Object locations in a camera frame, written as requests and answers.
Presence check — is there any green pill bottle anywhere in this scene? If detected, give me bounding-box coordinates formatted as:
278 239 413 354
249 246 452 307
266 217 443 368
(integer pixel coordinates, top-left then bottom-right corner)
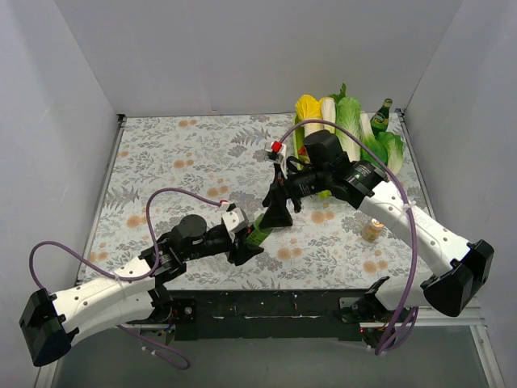
246 213 273 247

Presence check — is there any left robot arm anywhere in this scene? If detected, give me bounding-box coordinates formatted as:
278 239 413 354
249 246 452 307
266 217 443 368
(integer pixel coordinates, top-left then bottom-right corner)
19 210 269 367

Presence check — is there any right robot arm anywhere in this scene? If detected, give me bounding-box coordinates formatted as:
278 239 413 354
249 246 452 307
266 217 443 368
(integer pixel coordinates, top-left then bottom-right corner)
260 130 494 317

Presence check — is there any green vegetable tray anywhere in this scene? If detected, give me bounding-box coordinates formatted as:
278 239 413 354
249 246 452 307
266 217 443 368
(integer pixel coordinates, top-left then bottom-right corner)
292 112 385 199

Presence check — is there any yellow napa cabbage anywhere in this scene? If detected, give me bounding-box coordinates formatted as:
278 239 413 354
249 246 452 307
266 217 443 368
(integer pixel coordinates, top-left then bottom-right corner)
295 95 324 137

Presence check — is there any large green napa cabbage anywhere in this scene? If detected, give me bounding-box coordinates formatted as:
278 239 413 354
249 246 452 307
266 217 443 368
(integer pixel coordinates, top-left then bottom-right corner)
335 96 361 162

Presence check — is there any white green leek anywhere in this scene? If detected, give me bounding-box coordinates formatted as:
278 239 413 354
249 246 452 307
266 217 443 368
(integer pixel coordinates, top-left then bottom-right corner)
320 97 336 124

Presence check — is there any bok choy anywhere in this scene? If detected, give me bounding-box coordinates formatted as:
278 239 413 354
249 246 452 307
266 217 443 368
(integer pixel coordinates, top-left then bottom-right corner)
360 112 388 164

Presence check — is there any small clear pill bottle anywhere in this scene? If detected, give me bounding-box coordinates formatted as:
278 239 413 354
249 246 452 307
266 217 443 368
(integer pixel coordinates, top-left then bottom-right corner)
361 218 384 242

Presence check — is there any floral table mat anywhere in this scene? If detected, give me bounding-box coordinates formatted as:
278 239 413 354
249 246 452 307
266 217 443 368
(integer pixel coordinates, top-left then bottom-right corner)
79 114 411 290

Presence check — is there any green glass bottle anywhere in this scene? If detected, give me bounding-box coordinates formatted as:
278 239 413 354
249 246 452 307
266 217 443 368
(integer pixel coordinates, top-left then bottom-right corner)
370 98 393 136

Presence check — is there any green lettuce leaf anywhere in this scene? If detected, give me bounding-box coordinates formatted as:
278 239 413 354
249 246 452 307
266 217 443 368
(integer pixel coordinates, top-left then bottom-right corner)
377 132 404 175

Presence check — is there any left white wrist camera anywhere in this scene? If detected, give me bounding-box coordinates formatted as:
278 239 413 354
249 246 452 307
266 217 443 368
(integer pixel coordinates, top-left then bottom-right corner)
221 202 248 233

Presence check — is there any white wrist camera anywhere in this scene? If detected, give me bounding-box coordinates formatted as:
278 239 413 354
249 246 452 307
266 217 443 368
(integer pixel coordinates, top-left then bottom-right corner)
264 141 287 164
221 202 248 233

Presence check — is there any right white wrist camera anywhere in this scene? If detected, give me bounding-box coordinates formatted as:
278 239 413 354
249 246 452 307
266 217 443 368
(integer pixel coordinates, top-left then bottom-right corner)
264 141 287 164

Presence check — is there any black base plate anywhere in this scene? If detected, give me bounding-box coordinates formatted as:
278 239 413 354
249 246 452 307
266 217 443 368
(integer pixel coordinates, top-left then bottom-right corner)
124 289 417 340

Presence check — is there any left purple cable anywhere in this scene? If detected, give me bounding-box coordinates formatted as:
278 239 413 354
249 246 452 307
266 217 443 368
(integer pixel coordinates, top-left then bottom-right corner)
28 187 231 370

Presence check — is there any purple cable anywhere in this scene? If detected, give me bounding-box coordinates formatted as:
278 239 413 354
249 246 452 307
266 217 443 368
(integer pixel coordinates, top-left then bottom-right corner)
278 119 420 356
28 187 231 370

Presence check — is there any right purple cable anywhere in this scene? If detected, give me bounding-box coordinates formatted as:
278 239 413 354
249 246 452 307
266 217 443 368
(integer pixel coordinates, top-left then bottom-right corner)
278 119 420 356

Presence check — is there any aluminium rail frame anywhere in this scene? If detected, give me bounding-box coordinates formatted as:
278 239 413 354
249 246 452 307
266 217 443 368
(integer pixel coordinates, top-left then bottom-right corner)
33 108 506 388

